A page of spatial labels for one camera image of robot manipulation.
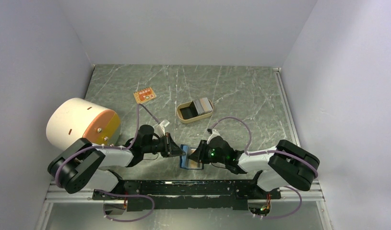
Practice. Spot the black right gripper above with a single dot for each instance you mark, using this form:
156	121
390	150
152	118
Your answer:
199	154

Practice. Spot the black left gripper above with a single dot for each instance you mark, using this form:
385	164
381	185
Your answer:
171	149

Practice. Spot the blue leather card holder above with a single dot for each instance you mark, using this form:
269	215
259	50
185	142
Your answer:
185	162

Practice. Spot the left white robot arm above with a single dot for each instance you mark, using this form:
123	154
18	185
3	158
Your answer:
83	163

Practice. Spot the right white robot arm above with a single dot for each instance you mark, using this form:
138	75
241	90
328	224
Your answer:
282	165

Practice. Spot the beige oval card tray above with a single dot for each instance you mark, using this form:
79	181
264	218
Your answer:
186	113

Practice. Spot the stack of cards in tray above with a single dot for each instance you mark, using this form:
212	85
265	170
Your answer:
202	106

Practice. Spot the large white cylinder roll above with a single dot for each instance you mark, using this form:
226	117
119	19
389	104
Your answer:
78	118

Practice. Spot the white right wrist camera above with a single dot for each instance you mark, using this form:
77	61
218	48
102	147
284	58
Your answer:
213	133

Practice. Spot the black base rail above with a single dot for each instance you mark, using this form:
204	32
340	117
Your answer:
140	195

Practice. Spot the aluminium frame rail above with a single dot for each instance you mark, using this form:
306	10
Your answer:
292	211

